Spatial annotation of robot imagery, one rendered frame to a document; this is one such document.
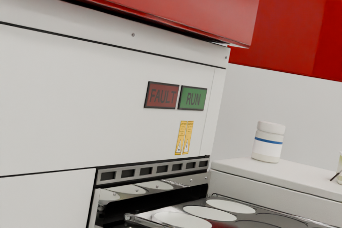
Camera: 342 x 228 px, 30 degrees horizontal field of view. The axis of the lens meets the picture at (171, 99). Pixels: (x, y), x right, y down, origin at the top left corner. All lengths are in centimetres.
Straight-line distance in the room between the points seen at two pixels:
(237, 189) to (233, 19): 38
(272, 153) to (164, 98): 49
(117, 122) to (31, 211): 23
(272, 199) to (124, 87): 48
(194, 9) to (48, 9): 33
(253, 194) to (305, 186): 12
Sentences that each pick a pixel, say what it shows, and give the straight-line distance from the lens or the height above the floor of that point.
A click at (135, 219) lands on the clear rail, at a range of 107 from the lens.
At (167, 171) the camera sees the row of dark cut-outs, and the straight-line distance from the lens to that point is 125.
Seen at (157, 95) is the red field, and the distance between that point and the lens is 115.
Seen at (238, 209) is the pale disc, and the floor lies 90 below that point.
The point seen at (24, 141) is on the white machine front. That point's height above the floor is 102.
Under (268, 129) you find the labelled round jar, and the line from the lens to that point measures 159.
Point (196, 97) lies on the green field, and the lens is 130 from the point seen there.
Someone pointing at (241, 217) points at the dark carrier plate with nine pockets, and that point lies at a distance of 123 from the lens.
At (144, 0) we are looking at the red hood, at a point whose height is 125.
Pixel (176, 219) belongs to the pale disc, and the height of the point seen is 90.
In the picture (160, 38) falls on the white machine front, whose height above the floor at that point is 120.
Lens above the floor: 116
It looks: 3 degrees down
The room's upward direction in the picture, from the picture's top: 10 degrees clockwise
